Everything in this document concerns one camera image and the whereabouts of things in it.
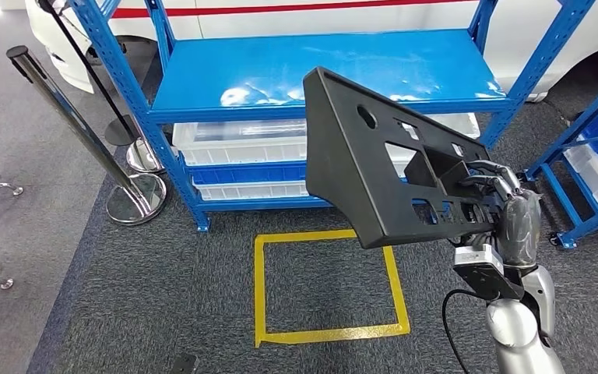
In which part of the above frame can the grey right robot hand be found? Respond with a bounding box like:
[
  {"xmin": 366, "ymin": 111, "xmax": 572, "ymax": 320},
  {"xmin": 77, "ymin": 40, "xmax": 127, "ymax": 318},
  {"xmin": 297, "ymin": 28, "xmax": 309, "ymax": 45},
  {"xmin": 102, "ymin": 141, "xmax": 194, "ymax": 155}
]
[{"xmin": 459, "ymin": 160, "xmax": 543, "ymax": 270}]

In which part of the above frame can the black plastic plate bracket part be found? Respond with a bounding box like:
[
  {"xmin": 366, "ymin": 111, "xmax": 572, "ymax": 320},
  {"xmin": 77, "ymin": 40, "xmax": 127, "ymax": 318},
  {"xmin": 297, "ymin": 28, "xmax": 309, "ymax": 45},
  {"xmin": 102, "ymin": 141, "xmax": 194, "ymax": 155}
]
[{"xmin": 303, "ymin": 67, "xmax": 512, "ymax": 250}]

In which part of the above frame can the blue metal shelf rack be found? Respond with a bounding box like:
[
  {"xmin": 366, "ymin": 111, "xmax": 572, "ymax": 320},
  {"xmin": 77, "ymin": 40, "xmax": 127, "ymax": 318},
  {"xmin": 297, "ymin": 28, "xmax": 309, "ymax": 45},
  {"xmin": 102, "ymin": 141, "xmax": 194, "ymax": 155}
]
[{"xmin": 66, "ymin": 0, "xmax": 596, "ymax": 233}]

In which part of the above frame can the blue wheeled metal cart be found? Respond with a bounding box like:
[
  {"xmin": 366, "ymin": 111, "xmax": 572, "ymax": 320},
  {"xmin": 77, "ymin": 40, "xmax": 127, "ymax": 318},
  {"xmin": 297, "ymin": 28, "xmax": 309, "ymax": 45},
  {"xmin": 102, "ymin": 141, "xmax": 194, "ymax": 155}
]
[{"xmin": 523, "ymin": 67, "xmax": 598, "ymax": 250}]

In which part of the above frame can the large white plastic bin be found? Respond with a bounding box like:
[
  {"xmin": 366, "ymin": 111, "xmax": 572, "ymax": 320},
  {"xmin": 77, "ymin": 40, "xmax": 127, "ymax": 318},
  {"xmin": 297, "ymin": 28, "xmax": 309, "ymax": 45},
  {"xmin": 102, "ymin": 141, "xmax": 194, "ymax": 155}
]
[
  {"xmin": 172, "ymin": 119, "xmax": 308, "ymax": 166},
  {"xmin": 386, "ymin": 112, "xmax": 480, "ymax": 179}
]

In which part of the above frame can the white car with red stripe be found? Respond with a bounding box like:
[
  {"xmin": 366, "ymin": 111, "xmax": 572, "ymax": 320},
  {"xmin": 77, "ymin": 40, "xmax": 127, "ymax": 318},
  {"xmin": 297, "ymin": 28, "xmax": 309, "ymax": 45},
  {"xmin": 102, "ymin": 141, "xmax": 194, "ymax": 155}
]
[{"xmin": 24, "ymin": 0, "xmax": 598, "ymax": 101}]

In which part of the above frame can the chrome round stanchion base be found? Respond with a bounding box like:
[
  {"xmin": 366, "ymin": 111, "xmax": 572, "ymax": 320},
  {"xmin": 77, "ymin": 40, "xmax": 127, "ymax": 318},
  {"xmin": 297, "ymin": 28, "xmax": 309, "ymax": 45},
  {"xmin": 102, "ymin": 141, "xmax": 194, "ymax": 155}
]
[{"xmin": 125, "ymin": 138, "xmax": 166, "ymax": 175}]

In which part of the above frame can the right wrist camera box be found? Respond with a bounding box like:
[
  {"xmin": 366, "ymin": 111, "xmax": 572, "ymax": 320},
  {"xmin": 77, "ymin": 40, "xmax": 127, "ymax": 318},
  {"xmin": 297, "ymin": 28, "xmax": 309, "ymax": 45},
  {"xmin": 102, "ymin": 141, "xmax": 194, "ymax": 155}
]
[{"xmin": 452, "ymin": 244, "xmax": 524, "ymax": 302}]

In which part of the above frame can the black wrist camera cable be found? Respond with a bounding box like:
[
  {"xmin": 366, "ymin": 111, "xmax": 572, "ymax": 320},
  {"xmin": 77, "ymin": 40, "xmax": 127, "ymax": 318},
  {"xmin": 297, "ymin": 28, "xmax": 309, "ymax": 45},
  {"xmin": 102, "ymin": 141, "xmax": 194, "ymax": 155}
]
[{"xmin": 441, "ymin": 288, "xmax": 486, "ymax": 374}]

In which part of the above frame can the chrome stanchion post, black base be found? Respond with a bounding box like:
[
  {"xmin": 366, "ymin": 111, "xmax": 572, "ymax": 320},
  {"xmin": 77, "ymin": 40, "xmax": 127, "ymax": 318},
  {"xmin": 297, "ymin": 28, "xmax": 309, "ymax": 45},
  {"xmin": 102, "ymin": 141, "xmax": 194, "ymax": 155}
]
[{"xmin": 38, "ymin": 0, "xmax": 140, "ymax": 147}]

